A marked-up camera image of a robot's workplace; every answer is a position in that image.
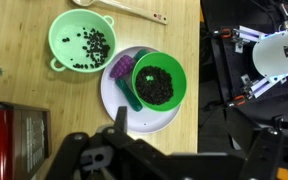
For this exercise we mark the lavender round plate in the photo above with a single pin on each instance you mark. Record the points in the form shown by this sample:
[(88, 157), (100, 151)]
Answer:
[(150, 120)]

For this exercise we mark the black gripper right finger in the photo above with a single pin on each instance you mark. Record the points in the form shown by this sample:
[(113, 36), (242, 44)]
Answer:
[(267, 153)]

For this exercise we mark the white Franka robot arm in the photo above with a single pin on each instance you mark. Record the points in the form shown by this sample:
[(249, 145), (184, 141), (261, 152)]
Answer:
[(274, 53)]

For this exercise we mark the bright green bowl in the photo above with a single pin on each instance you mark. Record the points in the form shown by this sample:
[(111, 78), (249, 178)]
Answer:
[(175, 70)]

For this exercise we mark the red black microwave body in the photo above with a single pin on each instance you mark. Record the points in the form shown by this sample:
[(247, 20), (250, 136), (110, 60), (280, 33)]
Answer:
[(34, 143)]

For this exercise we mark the long teal toy vegetable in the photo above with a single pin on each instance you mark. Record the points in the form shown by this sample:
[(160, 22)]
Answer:
[(129, 96)]

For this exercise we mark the scattered coffee beans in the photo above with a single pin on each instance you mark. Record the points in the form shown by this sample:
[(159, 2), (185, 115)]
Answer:
[(95, 46)]

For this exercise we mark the purple toy grapes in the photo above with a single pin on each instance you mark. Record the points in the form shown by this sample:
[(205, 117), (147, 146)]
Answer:
[(122, 66)]

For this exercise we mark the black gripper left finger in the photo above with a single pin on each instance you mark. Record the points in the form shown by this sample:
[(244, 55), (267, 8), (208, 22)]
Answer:
[(117, 156)]

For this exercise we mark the wooden spoon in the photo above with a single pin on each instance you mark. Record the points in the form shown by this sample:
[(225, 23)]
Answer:
[(134, 10)]

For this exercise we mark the short teal toy vegetable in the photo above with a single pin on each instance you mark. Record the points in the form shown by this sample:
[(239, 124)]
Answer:
[(141, 55)]

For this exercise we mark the aluminium extrusion bar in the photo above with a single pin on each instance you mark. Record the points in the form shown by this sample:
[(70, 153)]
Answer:
[(262, 86), (247, 35)]

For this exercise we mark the heap of coffee beans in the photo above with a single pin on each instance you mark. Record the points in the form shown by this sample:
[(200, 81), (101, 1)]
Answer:
[(154, 86)]

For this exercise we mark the orange black clamp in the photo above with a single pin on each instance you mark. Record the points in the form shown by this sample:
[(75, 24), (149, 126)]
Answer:
[(237, 100), (222, 33)]

